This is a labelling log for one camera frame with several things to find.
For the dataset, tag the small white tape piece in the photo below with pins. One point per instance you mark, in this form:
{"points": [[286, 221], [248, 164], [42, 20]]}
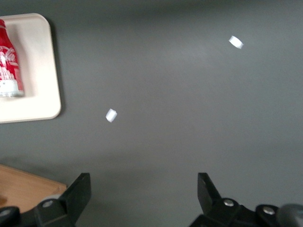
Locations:
{"points": [[111, 115], [236, 42]]}

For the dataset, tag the beige plastic tray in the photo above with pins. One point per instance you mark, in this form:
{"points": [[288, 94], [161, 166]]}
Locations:
{"points": [[41, 71]]}

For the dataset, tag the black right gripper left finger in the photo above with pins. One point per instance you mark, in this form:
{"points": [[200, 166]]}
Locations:
{"points": [[71, 203]]}

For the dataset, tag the red coke bottle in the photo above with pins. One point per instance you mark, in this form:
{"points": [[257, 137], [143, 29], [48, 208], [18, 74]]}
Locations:
{"points": [[9, 71]]}

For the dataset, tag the wooden drawer cabinet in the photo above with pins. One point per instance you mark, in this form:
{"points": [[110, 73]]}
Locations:
{"points": [[23, 189]]}

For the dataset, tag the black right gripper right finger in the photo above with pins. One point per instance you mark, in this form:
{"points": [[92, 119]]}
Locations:
{"points": [[213, 208]]}

